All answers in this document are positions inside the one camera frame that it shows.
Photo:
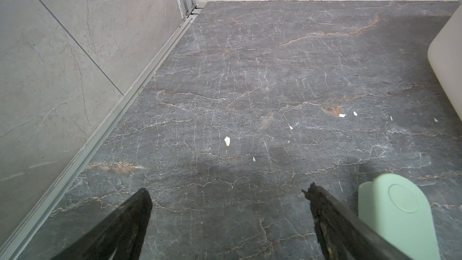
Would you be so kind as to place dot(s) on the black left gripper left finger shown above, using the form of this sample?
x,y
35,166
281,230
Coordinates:
x,y
119,236

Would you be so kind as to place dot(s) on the white storage box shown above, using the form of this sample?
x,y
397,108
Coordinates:
x,y
445,58

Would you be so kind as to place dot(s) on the aluminium frame rail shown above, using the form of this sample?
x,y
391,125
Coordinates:
x,y
69,70

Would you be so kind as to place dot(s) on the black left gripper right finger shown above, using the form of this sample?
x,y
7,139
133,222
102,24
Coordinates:
x,y
341,234

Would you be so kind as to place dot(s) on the light green pliers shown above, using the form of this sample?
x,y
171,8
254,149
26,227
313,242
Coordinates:
x,y
397,209

